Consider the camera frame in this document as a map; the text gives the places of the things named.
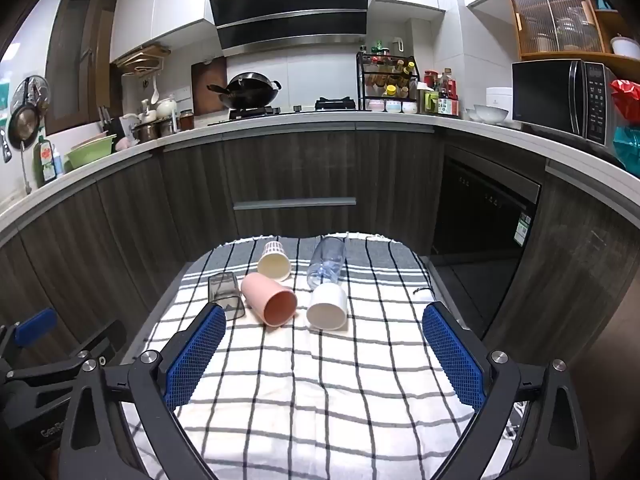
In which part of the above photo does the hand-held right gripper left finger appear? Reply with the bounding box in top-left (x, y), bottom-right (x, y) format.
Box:
top-left (57, 304), bottom-right (227, 480)

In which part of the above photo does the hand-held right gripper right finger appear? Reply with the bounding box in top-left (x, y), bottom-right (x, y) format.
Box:
top-left (421, 301), bottom-right (586, 480)

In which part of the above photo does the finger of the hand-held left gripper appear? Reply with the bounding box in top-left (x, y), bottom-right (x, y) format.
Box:
top-left (0, 308), bottom-right (58, 356)
top-left (5, 319), bottom-right (128, 386)

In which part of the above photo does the grey transparent cup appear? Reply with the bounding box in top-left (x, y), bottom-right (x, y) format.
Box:
top-left (207, 272), bottom-right (246, 321)

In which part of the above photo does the pink cup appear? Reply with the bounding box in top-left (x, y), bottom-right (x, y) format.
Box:
top-left (241, 272), bottom-right (298, 328)

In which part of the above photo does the cream patterned cup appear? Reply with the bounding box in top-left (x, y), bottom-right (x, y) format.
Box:
top-left (257, 241), bottom-right (292, 282)

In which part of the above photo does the white cup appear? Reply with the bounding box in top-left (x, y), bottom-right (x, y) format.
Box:
top-left (306, 283), bottom-right (348, 331)

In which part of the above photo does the clear blue cup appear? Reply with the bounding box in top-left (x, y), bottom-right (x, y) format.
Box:
top-left (306, 236), bottom-right (347, 291)

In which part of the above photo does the black white checked cloth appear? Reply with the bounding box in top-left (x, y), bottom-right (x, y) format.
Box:
top-left (122, 231), bottom-right (526, 480)

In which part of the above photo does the built-in black dishwasher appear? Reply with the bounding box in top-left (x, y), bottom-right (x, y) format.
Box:
top-left (431, 155), bottom-right (543, 261)

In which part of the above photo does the green dish soap bottle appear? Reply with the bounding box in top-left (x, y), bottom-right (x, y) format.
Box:
top-left (34, 135), bottom-right (57, 187)

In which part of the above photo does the green plastic basin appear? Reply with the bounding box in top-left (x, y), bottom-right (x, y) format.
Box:
top-left (66, 135), bottom-right (117, 170)

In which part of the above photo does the hanging frying pan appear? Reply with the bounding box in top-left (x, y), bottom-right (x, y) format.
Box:
top-left (7, 104), bottom-right (41, 151)

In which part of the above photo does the dark wood kitchen cabinet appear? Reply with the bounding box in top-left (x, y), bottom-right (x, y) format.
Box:
top-left (0, 120), bottom-right (640, 376)

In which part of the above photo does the black knife block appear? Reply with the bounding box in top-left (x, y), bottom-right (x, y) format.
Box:
top-left (99, 106), bottom-right (126, 140)

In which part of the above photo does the steel pot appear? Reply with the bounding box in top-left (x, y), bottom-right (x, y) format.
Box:
top-left (132, 119), bottom-right (176, 143)

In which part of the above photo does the large white bowl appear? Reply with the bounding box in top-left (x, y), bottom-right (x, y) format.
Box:
top-left (472, 104), bottom-right (511, 125)

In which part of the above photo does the brown cutting board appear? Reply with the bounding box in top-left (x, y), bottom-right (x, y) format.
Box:
top-left (191, 56), bottom-right (228, 117)

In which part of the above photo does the black gas stove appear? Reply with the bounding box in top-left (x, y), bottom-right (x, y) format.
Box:
top-left (207, 96), bottom-right (358, 126)

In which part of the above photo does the white rice cooker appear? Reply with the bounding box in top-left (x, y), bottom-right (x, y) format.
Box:
top-left (486, 86), bottom-right (515, 123)

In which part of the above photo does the black wok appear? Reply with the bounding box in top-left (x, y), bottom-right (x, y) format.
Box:
top-left (206, 72), bottom-right (282, 110)

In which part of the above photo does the brown framed window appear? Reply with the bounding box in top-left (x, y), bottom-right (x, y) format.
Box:
top-left (44, 0), bottom-right (118, 136)

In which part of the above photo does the teal plastic bag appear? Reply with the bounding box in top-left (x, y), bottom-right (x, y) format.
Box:
top-left (612, 126), bottom-right (640, 177)

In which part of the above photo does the black microwave oven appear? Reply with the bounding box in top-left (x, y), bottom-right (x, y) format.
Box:
top-left (511, 59), bottom-right (621, 143)

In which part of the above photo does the black spice rack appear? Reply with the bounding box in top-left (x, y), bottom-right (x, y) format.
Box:
top-left (356, 51), bottom-right (420, 113)

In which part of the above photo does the wooden cutting boards shelf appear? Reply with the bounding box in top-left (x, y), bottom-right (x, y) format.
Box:
top-left (111, 44), bottom-right (172, 78)

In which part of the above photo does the red plastic bag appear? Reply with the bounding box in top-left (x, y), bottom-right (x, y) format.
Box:
top-left (609, 79), bottom-right (640, 126)

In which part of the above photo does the white pot with lid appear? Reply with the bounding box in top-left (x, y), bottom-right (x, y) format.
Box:
top-left (610, 35), bottom-right (640, 59)

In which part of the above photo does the wooden ribbed glass cabinet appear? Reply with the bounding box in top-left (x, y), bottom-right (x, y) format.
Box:
top-left (509, 0), bottom-right (640, 78)

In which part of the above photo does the black range hood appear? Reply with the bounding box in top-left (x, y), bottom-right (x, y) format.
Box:
top-left (205, 0), bottom-right (371, 56)

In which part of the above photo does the hanging round wire rack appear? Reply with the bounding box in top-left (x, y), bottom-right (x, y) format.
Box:
top-left (11, 75), bottom-right (52, 121)

